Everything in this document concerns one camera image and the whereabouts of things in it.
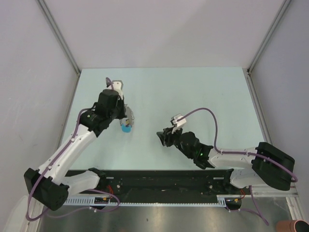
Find metal key organizer with rings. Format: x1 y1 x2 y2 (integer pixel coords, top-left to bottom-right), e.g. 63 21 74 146
119 104 135 133

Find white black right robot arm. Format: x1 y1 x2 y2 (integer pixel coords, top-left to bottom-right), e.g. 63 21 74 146
157 128 295 194

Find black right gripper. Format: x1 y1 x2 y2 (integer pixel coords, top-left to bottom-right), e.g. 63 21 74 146
157 124 193 159

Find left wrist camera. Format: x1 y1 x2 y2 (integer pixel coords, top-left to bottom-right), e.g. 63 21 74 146
106 77 124 99

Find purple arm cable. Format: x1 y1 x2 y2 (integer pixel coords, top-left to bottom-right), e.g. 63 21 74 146
26 77 121 222
178 108 298 227

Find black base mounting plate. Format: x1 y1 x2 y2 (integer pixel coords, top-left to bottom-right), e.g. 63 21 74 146
95 170 239 195

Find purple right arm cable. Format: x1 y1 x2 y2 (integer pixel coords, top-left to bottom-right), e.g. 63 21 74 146
178 108 298 227

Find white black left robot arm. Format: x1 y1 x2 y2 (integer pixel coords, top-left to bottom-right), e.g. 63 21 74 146
24 87 126 211

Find pink cylindrical object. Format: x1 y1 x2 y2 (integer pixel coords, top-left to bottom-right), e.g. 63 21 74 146
276 220 309 232

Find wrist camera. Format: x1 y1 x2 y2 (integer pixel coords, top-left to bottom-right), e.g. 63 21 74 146
106 77 124 99
170 114 187 129

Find grey slotted cable duct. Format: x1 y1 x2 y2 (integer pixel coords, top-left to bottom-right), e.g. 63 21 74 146
64 192 241 207

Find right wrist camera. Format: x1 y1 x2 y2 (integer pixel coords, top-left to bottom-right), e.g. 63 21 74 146
170 114 187 129

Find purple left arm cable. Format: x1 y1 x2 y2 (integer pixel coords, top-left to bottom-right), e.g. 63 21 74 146
26 77 121 222

